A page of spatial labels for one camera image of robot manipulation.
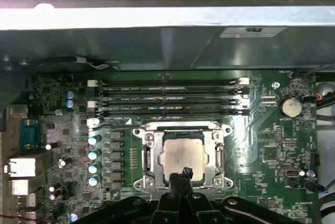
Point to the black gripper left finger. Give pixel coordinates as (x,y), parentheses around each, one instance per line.
(167,208)

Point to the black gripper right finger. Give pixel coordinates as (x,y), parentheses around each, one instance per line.
(196,208)

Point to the silver CPU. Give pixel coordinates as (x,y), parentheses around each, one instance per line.
(183,153)

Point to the metal socket cover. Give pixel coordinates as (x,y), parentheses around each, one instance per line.
(156,144)

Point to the metal locking lever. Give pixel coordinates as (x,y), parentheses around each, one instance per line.
(117,126)

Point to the CPU socket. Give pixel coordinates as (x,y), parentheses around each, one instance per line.
(141,179)

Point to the blue top capacitor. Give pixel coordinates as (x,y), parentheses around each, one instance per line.
(94,140)
(94,155)
(93,181)
(94,169)

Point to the RAM slot with black clips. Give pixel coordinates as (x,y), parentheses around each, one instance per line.
(183,112)
(183,92)

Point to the silver internal USB port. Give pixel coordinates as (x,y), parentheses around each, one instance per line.
(288,174)

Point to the green motherboard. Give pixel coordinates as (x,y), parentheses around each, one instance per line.
(274,140)

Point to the RAM slot with white clips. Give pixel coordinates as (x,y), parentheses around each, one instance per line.
(183,82)
(183,102)

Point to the silver coin battery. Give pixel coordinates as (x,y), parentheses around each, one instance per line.
(290,107)

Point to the silver board screw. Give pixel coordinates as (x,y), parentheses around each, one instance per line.
(275,85)

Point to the silver rear port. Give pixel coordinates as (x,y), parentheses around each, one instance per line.
(19,187)
(22,167)

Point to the blue serial port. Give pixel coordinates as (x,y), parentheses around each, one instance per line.
(32,135)

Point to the black PC case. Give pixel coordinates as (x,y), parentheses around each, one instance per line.
(157,51)

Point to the black round fan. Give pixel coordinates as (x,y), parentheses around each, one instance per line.
(65,63)

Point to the white case sticker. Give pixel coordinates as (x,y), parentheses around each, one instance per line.
(251,32)

